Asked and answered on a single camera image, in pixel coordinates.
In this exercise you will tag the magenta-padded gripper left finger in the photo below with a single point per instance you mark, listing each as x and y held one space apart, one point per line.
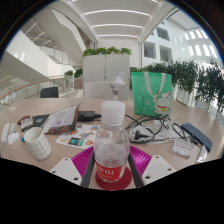
66 168

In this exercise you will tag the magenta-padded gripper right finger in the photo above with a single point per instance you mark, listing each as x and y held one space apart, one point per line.
158 168

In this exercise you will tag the clear water bottle red label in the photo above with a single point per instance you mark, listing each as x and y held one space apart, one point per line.
111 153

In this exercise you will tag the colourful sticker sheet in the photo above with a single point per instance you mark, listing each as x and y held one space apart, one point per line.
78 138

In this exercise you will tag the open spiral booklet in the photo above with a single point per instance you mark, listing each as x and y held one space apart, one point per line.
61 118

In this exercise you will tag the dark blue keyboard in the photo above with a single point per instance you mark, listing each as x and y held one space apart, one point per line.
198 136

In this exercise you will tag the black power adapter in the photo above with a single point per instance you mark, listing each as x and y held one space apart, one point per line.
86 116

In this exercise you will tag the small translucent white case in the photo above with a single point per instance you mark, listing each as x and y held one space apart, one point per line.
27 124

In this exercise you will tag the white computer mouse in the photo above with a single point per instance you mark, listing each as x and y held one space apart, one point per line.
13 139

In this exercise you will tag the small dark red wallet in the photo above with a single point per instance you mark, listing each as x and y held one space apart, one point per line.
22 118

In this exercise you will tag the small white device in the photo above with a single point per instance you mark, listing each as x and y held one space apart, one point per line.
13 128

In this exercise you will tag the white power strip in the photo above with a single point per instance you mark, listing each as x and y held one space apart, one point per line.
4 133

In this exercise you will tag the green tote bag cat print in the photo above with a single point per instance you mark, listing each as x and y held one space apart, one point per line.
146 96

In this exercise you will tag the black chair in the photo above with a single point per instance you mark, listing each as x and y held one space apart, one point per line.
49 92

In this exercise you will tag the white paper slip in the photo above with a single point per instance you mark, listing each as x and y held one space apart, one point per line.
12 108

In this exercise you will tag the white chair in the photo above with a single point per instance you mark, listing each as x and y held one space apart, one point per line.
96 90

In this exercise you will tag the glass railing with wooden handrail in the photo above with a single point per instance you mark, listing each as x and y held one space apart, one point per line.
30 87

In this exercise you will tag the clear tumbler with white lid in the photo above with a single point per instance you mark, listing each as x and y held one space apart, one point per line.
117 88

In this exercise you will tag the small potted green plants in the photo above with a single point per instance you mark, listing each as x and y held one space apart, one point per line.
78 73

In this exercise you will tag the row of tall green plants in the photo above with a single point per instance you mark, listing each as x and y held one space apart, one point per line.
200 80

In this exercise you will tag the white cabinet with green plants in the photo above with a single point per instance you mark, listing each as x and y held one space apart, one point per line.
105 68

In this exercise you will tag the ceiling light strips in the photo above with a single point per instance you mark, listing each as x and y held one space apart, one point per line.
116 13

